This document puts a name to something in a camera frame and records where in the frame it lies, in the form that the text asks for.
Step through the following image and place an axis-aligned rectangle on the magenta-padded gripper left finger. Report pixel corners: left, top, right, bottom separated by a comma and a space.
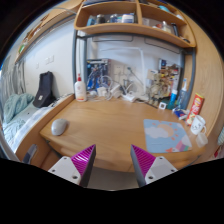
48, 143, 97, 188

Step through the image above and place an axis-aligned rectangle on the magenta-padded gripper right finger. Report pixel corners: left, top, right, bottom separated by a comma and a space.
129, 143, 179, 188

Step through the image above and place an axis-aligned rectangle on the grey computer mouse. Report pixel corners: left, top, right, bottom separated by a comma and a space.
50, 118, 69, 137

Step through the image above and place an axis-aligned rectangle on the sky print mouse pad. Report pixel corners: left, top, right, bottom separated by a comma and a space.
143, 118, 193, 154

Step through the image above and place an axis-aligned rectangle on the blue tissue pack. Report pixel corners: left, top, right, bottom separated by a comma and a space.
172, 107, 190, 121

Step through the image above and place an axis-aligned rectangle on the clear plastic container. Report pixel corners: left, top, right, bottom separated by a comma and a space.
195, 132, 209, 149

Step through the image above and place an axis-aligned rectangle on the white desk lamp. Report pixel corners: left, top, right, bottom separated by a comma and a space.
98, 45, 148, 104

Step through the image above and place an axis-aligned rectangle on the white face print mug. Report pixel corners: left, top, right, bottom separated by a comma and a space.
189, 114, 208, 136

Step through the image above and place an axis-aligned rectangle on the blue white tube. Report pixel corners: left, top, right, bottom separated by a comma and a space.
167, 89, 179, 110

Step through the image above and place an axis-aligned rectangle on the white bottle red cap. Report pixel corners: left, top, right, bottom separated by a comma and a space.
74, 73, 88, 102

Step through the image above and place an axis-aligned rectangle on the white charger block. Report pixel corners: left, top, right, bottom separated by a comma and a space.
109, 83, 122, 96
96, 86, 108, 98

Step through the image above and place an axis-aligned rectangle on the gold robot figure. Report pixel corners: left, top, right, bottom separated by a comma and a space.
148, 78, 164, 105

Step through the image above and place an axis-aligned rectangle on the red chips can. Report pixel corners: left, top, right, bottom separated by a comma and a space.
185, 92, 205, 126

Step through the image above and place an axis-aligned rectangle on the blue spray bottle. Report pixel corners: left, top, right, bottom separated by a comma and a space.
176, 78, 188, 108

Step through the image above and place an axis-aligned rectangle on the black bag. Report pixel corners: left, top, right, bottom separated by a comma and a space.
32, 70, 57, 109

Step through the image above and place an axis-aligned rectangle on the brown model figure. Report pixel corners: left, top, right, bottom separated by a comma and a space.
159, 59, 182, 98

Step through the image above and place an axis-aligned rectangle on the teal blanket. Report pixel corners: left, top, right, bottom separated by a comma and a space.
1, 93, 35, 141

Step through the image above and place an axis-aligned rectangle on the blue model kit box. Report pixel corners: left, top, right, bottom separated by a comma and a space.
85, 58, 111, 93

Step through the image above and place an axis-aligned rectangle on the wooden shelf unit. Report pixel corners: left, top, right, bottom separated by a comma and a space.
73, 0, 198, 49

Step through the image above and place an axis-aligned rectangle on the grey metal shelf frame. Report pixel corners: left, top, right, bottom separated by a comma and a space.
70, 29, 198, 110

